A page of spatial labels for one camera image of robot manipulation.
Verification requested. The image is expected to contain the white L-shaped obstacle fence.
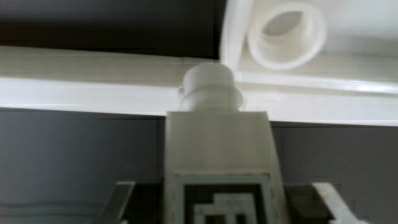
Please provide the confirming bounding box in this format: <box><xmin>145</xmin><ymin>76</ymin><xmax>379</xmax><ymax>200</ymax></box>
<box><xmin>0</xmin><ymin>46</ymin><xmax>398</xmax><ymax>126</ymax></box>

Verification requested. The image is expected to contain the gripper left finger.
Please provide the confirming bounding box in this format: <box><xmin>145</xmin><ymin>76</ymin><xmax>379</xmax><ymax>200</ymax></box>
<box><xmin>89</xmin><ymin>181</ymin><xmax>136</xmax><ymax>224</ymax></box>

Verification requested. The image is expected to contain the white table leg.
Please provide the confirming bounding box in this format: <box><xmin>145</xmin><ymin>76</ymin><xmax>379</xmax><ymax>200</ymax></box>
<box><xmin>164</xmin><ymin>63</ymin><xmax>292</xmax><ymax>224</ymax></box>

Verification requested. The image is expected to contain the white square table top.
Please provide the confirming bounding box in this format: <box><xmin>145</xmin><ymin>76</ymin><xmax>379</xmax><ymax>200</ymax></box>
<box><xmin>221</xmin><ymin>0</ymin><xmax>398</xmax><ymax>95</ymax></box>

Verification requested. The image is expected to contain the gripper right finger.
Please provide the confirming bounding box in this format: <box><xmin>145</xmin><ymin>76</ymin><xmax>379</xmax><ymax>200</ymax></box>
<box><xmin>313</xmin><ymin>182</ymin><xmax>370</xmax><ymax>224</ymax></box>

